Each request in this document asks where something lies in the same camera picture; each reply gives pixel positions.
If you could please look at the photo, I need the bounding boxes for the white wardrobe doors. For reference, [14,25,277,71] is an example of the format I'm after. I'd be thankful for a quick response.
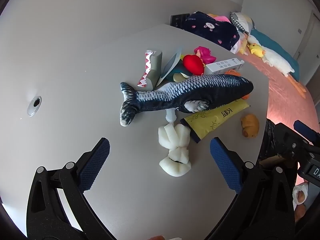
[291,5,320,63]

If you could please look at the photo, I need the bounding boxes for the yellow printed packet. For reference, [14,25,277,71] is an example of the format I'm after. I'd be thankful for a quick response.
[180,99,250,143]

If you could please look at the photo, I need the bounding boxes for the navy bunny print blanket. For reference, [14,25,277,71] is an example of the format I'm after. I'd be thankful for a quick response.
[180,11,241,51]

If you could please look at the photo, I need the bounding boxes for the yellow duck plush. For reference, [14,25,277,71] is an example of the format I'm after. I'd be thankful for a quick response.
[247,43,267,59]

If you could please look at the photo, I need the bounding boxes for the bed with pink sheet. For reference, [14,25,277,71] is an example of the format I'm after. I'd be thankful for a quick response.
[239,47,320,140]

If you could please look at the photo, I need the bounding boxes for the teal and cream toy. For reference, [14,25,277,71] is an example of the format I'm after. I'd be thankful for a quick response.
[167,61,192,80]

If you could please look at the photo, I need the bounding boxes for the blue grey plush fish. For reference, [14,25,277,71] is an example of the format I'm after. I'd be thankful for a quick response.
[119,74,254,127]

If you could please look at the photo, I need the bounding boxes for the black switch panel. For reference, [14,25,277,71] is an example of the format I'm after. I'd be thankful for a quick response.
[170,13,190,27]

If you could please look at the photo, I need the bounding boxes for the white plastic plug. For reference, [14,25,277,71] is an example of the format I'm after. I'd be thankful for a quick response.
[165,109,177,123]

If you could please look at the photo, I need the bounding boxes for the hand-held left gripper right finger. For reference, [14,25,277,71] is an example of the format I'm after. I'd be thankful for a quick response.
[202,137,297,240]

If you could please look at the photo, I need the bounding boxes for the pink fleece cloth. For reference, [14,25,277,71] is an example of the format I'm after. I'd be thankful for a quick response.
[209,13,232,23]

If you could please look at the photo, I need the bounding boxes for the pink rubber toy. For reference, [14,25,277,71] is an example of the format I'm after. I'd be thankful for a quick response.
[194,46,216,63]

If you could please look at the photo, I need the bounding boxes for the white goose plush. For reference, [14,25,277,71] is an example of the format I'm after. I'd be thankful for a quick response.
[246,34,307,98]

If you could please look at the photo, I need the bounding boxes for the red plush ball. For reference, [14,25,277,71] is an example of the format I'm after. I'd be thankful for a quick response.
[182,54,204,75]

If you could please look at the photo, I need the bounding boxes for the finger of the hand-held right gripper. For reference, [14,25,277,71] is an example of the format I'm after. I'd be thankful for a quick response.
[293,120,320,144]

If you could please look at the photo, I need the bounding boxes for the long white cardboard box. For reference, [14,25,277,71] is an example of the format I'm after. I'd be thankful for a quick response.
[205,57,245,75]

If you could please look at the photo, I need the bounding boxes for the yellow green toy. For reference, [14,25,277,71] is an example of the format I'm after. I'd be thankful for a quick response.
[172,73,192,82]

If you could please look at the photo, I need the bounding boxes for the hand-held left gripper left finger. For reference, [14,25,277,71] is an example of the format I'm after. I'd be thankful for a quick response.
[26,137,118,240]

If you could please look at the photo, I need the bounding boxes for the white foam wrap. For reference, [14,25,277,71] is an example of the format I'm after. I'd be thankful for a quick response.
[157,123,192,177]

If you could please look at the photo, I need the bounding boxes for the checkered patchwork pillow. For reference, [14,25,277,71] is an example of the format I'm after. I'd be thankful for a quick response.
[229,11,257,36]

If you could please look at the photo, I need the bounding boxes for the teal pillow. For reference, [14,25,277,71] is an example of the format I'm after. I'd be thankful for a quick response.
[250,27,300,82]

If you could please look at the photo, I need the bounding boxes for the round metal desk grommet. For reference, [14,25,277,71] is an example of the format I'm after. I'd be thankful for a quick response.
[27,96,42,116]

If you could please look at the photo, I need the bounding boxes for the orange brown squishy toy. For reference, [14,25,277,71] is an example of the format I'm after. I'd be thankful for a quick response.
[240,114,260,138]

